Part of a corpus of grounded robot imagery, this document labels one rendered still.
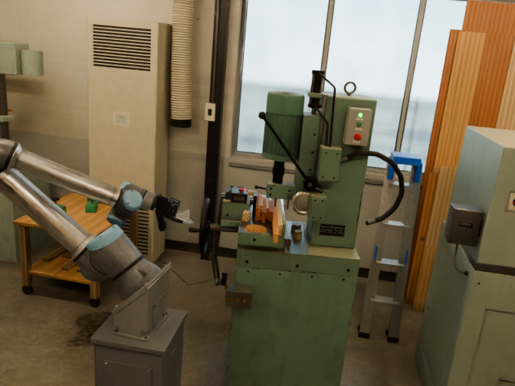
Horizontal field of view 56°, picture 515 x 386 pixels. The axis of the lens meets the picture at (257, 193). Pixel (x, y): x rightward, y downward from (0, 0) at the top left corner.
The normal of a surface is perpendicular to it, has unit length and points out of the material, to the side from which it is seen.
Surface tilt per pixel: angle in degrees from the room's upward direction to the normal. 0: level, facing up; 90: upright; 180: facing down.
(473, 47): 87
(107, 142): 90
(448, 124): 87
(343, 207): 90
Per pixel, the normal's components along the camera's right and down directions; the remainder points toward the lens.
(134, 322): -0.24, 0.26
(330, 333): -0.01, 0.29
